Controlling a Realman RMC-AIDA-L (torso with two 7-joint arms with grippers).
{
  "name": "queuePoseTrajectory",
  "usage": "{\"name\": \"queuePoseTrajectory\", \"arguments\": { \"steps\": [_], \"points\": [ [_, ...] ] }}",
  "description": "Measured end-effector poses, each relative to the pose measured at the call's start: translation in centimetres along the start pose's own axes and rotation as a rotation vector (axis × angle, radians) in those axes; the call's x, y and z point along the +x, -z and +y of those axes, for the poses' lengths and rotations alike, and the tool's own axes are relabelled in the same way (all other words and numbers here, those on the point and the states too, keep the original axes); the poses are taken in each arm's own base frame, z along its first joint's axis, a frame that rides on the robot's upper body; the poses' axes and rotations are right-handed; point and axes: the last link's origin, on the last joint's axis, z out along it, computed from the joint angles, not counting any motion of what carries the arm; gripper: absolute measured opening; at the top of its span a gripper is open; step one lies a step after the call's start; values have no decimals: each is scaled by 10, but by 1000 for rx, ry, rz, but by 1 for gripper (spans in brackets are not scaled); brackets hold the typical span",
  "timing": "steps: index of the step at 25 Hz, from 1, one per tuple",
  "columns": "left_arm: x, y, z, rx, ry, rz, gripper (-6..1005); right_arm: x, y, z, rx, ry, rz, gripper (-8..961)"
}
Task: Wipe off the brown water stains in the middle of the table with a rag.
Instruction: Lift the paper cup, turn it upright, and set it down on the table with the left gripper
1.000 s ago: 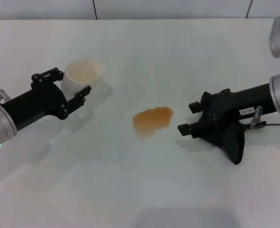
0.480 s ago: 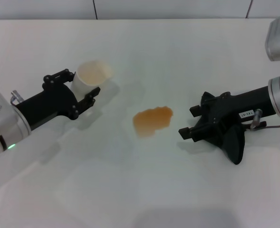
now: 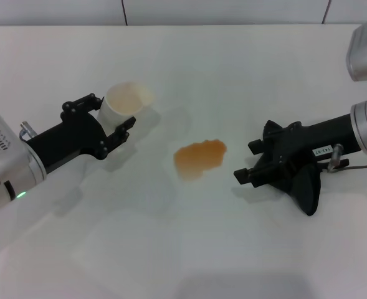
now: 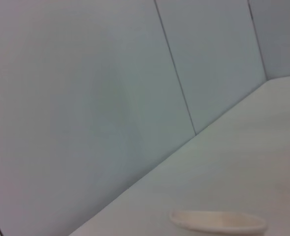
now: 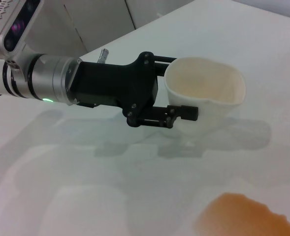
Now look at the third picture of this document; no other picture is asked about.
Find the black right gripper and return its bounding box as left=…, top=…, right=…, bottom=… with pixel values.
left=233, top=113, right=364, bottom=188

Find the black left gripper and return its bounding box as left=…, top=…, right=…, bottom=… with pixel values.
left=24, top=92, right=138, bottom=174

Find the white paper cup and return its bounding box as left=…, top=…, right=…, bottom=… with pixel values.
left=96, top=80, right=156, bottom=137

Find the dark blue rag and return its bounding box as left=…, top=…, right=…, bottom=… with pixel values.
left=263, top=120, right=323, bottom=217

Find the brown water stain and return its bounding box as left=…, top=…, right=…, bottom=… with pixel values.
left=173, top=139, right=228, bottom=182

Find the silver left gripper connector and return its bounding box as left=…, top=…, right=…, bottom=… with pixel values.
left=19, top=120, right=37, bottom=140

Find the grey right gripper cable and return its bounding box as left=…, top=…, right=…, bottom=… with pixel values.
left=328, top=143, right=367, bottom=173

